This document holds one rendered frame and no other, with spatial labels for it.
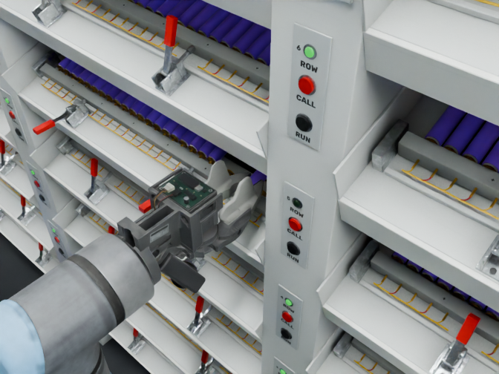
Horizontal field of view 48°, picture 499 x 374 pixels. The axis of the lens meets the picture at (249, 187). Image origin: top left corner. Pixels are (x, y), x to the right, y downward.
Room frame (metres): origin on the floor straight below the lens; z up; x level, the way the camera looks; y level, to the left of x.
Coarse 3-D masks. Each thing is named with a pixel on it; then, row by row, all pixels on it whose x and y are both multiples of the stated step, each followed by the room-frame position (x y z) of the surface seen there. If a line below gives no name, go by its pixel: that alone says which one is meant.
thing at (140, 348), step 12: (120, 324) 0.85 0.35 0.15; (120, 336) 0.82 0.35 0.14; (132, 336) 0.81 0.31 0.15; (132, 348) 0.78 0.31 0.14; (144, 348) 0.78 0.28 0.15; (156, 348) 0.77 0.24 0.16; (144, 360) 0.75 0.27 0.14; (156, 360) 0.74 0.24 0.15; (168, 360) 0.74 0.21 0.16; (156, 372) 0.71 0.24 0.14; (168, 372) 0.71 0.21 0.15; (180, 372) 0.70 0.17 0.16
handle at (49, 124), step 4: (68, 108) 0.77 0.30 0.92; (68, 112) 0.78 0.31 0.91; (72, 112) 0.77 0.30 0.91; (60, 116) 0.77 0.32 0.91; (64, 116) 0.77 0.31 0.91; (68, 116) 0.77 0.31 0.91; (48, 120) 0.75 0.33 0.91; (52, 120) 0.75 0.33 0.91; (56, 120) 0.75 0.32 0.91; (60, 120) 0.76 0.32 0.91; (44, 124) 0.74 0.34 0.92; (48, 124) 0.74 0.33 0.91; (52, 124) 0.74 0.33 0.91; (36, 128) 0.73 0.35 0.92; (40, 128) 0.73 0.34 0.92; (44, 128) 0.73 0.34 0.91; (48, 128) 0.74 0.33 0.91; (36, 132) 0.72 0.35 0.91; (40, 132) 0.73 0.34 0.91
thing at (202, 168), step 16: (48, 80) 0.87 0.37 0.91; (64, 80) 0.85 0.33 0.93; (64, 96) 0.83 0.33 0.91; (80, 96) 0.81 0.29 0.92; (96, 96) 0.80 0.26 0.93; (96, 112) 0.78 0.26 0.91; (112, 112) 0.75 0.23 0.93; (128, 128) 0.73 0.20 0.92; (144, 128) 0.71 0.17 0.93; (160, 144) 0.67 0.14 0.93; (176, 144) 0.67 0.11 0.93; (192, 160) 0.63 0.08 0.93; (208, 176) 0.60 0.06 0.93; (256, 208) 0.54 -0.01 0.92; (256, 224) 0.52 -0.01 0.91
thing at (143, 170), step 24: (48, 48) 0.93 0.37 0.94; (24, 72) 0.89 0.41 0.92; (24, 96) 0.86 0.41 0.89; (48, 96) 0.85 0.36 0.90; (144, 120) 0.75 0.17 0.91; (96, 144) 0.72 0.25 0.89; (120, 144) 0.71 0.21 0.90; (120, 168) 0.68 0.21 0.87; (144, 168) 0.66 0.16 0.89; (168, 168) 0.65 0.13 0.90; (240, 168) 0.63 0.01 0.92; (240, 240) 0.51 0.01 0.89; (264, 240) 0.47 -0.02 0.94
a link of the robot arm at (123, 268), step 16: (96, 240) 0.40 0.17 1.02; (112, 240) 0.39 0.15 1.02; (96, 256) 0.37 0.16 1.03; (112, 256) 0.37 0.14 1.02; (128, 256) 0.37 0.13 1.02; (112, 272) 0.35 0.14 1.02; (128, 272) 0.36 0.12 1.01; (144, 272) 0.36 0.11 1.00; (128, 288) 0.35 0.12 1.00; (144, 288) 0.35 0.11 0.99; (128, 304) 0.34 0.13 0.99
